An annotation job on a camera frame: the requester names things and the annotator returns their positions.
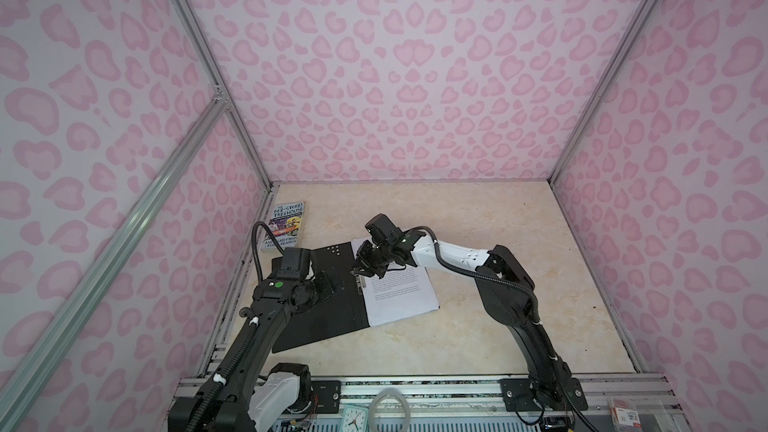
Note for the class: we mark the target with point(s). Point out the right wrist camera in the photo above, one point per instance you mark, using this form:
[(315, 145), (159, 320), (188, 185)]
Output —
[(383, 232)]

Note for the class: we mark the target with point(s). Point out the aluminium corner post left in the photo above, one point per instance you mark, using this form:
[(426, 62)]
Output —
[(204, 53)]

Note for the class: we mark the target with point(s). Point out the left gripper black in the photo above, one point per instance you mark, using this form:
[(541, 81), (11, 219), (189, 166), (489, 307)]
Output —
[(328, 289)]

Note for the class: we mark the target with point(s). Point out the red white label box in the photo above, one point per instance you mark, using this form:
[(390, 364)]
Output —
[(624, 415)]

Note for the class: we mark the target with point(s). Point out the printed paper sheet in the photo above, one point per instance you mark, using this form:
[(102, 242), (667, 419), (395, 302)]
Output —
[(402, 293)]

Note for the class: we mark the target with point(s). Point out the clear tube loop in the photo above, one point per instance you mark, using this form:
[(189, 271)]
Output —
[(389, 401)]

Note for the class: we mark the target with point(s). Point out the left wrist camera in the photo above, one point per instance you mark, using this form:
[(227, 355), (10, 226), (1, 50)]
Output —
[(294, 264)]

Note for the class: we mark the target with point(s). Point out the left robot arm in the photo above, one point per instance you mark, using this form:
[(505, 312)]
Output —
[(234, 397)]

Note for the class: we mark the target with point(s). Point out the grey and black file folder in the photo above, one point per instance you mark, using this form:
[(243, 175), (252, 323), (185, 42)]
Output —
[(358, 303)]

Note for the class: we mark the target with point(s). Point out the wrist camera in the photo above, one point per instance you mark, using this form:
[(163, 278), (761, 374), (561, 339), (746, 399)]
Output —
[(383, 232), (294, 264)]

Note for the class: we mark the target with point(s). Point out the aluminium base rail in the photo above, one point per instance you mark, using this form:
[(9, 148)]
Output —
[(497, 403)]

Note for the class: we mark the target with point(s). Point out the aluminium corner post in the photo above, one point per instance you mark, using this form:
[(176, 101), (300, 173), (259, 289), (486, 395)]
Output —
[(204, 53), (628, 40)]

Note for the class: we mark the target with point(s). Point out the small teal clock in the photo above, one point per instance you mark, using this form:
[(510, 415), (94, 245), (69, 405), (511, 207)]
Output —
[(354, 418)]

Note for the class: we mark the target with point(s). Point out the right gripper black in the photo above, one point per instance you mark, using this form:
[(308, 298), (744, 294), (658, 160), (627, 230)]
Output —
[(362, 262)]

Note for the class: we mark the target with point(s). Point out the colourful paperback book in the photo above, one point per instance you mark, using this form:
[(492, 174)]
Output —
[(283, 227)]

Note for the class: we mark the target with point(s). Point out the aluminium corner post right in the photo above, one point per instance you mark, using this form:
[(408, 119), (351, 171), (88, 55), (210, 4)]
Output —
[(628, 40)]

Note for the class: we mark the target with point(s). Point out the aluminium diagonal frame bar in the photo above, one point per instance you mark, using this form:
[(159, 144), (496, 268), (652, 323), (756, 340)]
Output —
[(39, 365)]

